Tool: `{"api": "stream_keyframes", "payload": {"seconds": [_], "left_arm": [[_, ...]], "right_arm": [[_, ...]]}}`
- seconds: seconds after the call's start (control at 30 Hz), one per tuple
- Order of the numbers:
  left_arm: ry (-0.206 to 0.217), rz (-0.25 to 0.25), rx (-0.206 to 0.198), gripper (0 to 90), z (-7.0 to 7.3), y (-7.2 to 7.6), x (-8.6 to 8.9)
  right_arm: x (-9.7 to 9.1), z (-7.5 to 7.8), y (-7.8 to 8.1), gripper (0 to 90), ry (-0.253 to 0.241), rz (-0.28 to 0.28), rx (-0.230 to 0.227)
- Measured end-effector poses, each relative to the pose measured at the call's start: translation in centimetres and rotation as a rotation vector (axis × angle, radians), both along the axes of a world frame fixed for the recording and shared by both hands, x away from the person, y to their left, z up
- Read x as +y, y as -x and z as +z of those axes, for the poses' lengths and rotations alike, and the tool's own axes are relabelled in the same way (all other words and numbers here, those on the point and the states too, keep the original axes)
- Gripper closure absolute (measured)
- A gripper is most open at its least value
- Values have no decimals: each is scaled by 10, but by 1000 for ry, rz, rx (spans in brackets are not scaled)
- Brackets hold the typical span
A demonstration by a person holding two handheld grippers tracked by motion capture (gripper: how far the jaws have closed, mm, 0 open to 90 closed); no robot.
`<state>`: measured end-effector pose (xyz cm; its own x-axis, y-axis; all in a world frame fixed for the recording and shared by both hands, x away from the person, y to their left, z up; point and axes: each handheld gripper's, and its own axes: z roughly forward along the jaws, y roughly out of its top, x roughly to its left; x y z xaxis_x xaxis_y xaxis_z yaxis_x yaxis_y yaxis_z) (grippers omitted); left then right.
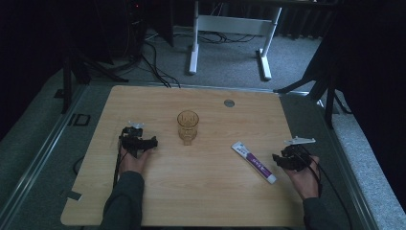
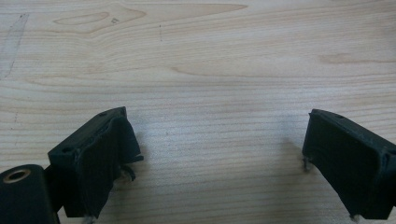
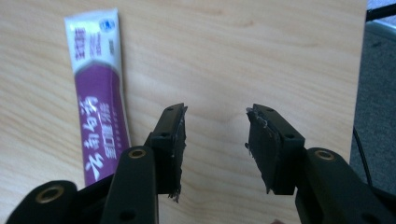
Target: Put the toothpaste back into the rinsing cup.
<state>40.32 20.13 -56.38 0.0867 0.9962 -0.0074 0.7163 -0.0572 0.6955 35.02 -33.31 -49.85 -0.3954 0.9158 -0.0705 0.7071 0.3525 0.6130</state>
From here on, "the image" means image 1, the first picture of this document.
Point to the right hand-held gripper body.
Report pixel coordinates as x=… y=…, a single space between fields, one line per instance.
x=298 y=156

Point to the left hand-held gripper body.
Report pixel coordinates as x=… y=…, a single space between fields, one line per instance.
x=132 y=140

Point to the white purple toothpaste tube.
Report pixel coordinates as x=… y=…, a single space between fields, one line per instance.
x=255 y=163

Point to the person's left hand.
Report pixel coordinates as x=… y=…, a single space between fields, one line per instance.
x=135 y=163

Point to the person's right hand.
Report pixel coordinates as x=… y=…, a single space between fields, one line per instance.
x=304 y=183

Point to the black metal stand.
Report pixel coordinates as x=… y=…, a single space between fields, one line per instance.
x=67 y=83
x=328 y=96

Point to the grey tape piece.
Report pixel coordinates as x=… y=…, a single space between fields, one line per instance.
x=72 y=195

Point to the black computer tower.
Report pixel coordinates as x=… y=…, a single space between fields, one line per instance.
x=134 y=28

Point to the aluminium floor rail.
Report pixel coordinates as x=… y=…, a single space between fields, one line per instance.
x=41 y=150
x=348 y=172

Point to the white desk frame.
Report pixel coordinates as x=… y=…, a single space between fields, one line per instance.
x=234 y=25

